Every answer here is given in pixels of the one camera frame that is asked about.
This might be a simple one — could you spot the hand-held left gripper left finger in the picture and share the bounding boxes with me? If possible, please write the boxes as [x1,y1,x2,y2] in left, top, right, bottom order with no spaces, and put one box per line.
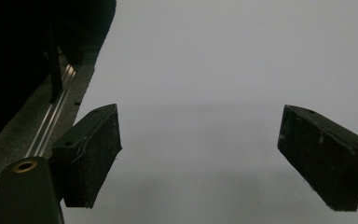
[48,103,123,209]

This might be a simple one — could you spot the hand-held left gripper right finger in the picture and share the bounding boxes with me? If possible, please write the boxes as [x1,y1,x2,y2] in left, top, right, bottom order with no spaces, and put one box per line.
[277,104,358,213]

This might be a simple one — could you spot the aluminium frame rail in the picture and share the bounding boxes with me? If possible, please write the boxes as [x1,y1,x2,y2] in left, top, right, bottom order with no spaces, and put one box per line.
[25,63,77,159]

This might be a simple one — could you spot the black upright post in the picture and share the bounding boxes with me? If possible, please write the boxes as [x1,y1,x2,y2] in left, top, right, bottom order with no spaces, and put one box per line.
[46,24,64,105]

